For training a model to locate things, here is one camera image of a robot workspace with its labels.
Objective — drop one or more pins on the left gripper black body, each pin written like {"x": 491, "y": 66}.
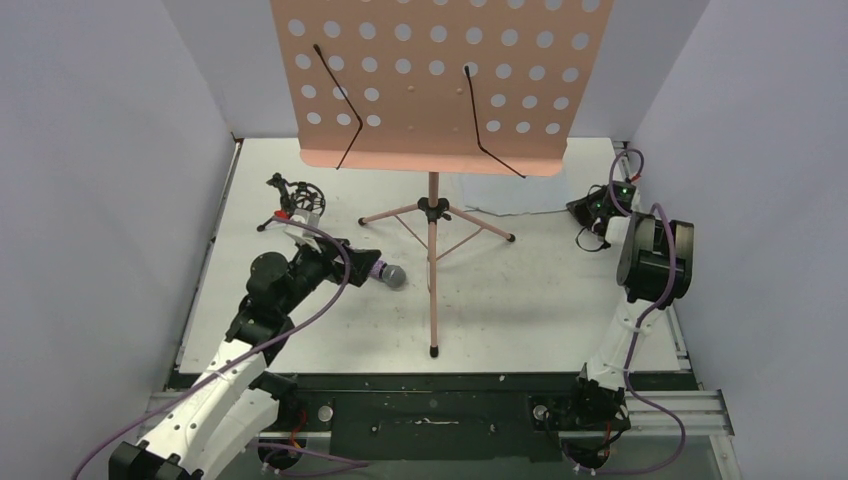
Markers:
{"x": 314, "y": 267}

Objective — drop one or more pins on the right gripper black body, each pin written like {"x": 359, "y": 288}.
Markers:
{"x": 592, "y": 208}

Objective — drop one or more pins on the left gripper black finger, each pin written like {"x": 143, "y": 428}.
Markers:
{"x": 357, "y": 260}
{"x": 358, "y": 277}

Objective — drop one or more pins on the purple glitter microphone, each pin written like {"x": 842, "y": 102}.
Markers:
{"x": 391, "y": 275}

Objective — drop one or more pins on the white sheet music paper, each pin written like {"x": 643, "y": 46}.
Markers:
{"x": 511, "y": 195}

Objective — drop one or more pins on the pink perforated music stand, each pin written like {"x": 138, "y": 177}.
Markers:
{"x": 472, "y": 87}

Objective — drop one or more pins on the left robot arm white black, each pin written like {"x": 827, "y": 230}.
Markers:
{"x": 236, "y": 397}

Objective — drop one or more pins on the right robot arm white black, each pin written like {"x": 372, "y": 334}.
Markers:
{"x": 655, "y": 268}

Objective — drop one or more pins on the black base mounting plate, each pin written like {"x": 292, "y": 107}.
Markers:
{"x": 445, "y": 417}

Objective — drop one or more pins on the left wrist camera silver box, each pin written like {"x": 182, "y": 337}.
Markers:
{"x": 295, "y": 226}

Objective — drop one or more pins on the black microphone shock mount tripod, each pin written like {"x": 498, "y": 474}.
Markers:
{"x": 294, "y": 196}

